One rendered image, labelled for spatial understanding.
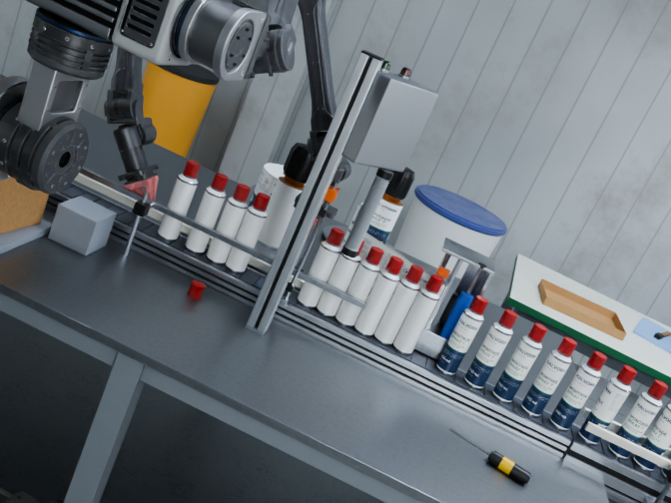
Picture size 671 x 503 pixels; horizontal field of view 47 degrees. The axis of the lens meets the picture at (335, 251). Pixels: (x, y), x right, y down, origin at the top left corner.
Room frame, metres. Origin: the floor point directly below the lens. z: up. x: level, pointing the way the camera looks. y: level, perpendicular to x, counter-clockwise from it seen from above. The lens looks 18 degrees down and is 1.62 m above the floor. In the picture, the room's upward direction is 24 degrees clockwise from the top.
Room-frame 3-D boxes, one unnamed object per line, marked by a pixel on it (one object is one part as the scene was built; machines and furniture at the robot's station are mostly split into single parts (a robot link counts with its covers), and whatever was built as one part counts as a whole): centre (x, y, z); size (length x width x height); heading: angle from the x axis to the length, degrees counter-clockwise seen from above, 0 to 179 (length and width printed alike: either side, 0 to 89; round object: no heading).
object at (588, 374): (1.72, -0.66, 0.98); 0.05 x 0.05 x 0.20
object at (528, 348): (1.73, -0.51, 0.98); 0.05 x 0.05 x 0.20
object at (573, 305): (3.05, -1.00, 0.82); 0.34 x 0.24 x 0.04; 87
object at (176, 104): (4.89, 1.36, 0.37); 0.48 x 0.46 x 0.73; 171
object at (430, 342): (1.84, -0.30, 1.01); 0.14 x 0.13 x 0.26; 86
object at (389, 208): (2.36, -0.09, 1.04); 0.09 x 0.09 x 0.29
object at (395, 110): (1.69, 0.03, 1.38); 0.17 x 0.10 x 0.19; 141
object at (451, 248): (1.84, -0.30, 1.14); 0.14 x 0.11 x 0.01; 86
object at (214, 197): (1.79, 0.32, 0.98); 0.05 x 0.05 x 0.20
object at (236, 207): (1.79, 0.26, 0.98); 0.05 x 0.05 x 0.20
